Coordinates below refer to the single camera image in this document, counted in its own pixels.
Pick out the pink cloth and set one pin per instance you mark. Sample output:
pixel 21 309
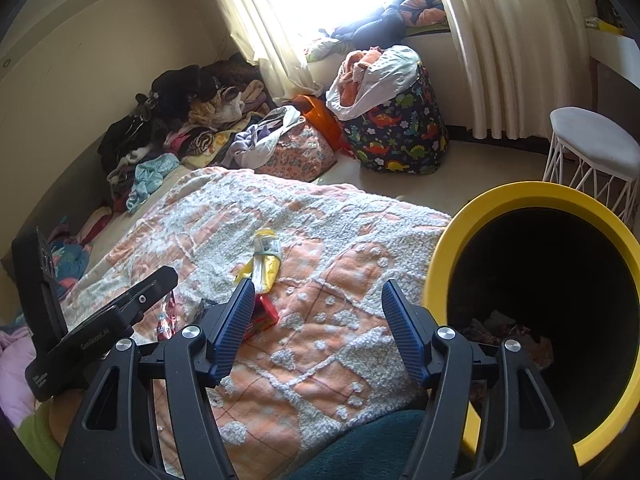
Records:
pixel 12 370

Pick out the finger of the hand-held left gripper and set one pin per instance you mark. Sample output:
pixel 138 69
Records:
pixel 150 287

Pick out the white plastic liner bag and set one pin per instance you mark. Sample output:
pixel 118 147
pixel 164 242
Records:
pixel 390 70

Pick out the pile of mixed clothes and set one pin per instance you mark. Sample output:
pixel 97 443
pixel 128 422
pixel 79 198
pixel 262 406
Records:
pixel 175 90

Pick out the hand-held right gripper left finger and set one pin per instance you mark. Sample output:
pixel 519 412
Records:
pixel 232 330

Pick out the light blue cloth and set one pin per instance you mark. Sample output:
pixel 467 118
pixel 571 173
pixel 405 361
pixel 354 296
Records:
pixel 150 170

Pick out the yellow flat item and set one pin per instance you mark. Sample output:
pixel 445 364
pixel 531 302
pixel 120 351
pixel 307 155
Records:
pixel 602 25

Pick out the orange white tufted blanket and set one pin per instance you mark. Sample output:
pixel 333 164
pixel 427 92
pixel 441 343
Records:
pixel 325 360

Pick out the small red box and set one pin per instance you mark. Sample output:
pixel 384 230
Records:
pixel 265 315

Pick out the yellow trash bin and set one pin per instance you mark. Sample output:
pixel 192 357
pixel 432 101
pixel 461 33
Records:
pixel 525 195

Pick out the pink floral fabric bag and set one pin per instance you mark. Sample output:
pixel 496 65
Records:
pixel 300 152

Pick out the white desk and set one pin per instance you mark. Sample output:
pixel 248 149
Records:
pixel 615 50

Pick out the green cloth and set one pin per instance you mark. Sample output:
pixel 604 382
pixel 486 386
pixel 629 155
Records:
pixel 35 440

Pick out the dinosaur print laundry bag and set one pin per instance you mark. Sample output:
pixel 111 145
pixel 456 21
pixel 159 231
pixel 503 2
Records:
pixel 400 145

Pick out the yellow clear plastic packet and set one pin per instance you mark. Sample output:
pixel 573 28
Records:
pixel 265 265

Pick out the orange tote bag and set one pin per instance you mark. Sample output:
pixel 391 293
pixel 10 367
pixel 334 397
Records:
pixel 322 117

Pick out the dark teal cloth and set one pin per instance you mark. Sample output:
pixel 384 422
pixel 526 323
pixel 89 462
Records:
pixel 360 445

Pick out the red shiny wrapper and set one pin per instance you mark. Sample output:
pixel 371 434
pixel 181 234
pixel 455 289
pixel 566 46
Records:
pixel 165 327

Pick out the white lavender garment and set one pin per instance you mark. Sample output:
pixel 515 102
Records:
pixel 250 145

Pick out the colourful printed cloth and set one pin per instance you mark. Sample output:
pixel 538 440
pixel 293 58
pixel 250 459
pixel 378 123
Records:
pixel 70 260

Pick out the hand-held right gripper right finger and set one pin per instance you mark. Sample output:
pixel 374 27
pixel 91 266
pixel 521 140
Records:
pixel 405 330

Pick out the orange cloth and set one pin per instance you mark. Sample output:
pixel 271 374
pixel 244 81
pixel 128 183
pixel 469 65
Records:
pixel 350 90

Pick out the cream curtain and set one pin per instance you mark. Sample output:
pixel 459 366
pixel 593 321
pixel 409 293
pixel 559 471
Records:
pixel 260 35
pixel 500 60

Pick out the dark pouch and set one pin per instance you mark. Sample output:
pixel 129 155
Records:
pixel 610 10

